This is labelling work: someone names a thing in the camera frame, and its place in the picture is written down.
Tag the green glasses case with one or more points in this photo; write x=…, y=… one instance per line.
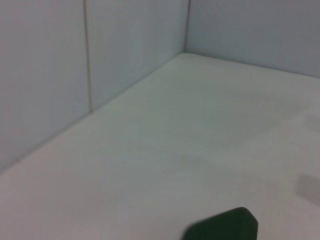
x=225, y=225

